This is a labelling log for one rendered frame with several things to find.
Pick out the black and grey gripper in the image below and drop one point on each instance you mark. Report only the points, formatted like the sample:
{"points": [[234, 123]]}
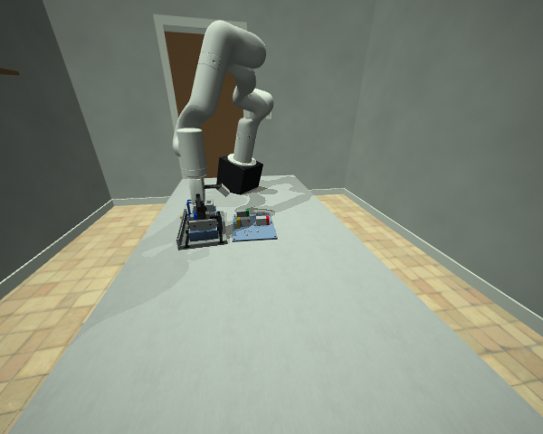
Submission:
{"points": [[196, 185]]}

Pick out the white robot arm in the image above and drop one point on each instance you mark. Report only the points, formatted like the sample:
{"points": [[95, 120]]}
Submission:
{"points": [[222, 40]]}

